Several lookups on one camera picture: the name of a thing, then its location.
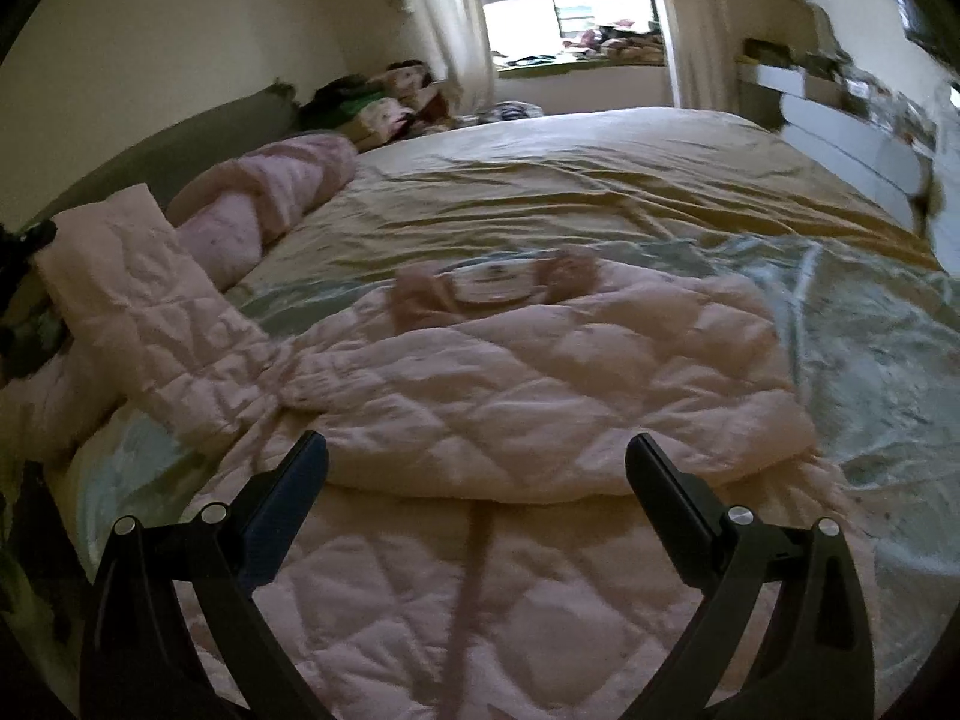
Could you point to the bed with yellow sheet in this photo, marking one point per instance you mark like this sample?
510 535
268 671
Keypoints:
600 180

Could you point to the striped cloth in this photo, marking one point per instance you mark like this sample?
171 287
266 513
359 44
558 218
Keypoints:
510 111

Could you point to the pile of pillows and clothes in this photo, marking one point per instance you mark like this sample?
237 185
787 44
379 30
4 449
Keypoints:
382 105

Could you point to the cream curtain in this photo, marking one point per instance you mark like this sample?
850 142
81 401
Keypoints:
450 22
694 22

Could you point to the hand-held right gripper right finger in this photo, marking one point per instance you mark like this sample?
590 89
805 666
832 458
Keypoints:
667 499

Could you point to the light green printed blanket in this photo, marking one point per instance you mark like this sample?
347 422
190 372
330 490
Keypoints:
862 345

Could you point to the grey-green headboard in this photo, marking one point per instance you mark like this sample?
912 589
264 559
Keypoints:
150 150

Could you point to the pink rolled blanket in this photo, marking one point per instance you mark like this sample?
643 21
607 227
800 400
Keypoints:
247 202

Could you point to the pink quilted coat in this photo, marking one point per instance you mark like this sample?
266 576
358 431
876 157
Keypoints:
480 405

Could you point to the pile of clothes on windowsill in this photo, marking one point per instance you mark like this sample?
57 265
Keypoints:
607 45

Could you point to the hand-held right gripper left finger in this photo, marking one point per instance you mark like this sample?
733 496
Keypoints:
289 510

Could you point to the white dresser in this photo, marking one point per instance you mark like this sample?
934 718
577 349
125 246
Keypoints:
840 127

